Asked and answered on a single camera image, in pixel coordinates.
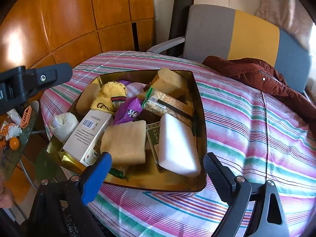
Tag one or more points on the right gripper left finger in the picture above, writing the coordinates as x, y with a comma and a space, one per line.
46, 217

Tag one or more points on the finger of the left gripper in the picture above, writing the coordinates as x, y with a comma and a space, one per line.
18, 85

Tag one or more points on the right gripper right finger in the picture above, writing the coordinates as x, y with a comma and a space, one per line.
267, 218

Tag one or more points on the white barcode carton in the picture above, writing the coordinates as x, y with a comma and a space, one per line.
84, 143

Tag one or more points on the yellow knitted hat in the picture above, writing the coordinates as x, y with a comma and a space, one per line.
110, 97

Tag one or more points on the cream towel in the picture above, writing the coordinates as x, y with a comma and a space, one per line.
125, 142

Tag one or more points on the purple snack packet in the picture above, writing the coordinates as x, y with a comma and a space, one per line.
128, 111

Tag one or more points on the pink striped sock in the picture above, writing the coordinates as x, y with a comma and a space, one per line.
134, 88

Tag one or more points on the green tea box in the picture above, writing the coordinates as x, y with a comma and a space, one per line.
153, 135

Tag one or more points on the speckled cracker package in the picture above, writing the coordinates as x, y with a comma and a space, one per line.
160, 104

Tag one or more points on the yellow sponge block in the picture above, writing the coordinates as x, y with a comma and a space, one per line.
170, 83

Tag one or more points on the orange plastic clip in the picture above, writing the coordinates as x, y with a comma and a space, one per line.
26, 117

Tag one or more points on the orange fruit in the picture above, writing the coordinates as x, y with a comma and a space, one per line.
14, 143

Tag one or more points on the wooden cabinet panels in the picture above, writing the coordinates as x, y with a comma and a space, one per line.
37, 33

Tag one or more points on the dark red puffer jacket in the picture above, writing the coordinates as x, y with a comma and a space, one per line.
262, 76

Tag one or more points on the grey yellow blue chair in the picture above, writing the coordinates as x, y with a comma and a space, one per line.
232, 34

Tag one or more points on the black rolled mat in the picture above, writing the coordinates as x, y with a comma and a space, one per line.
180, 13

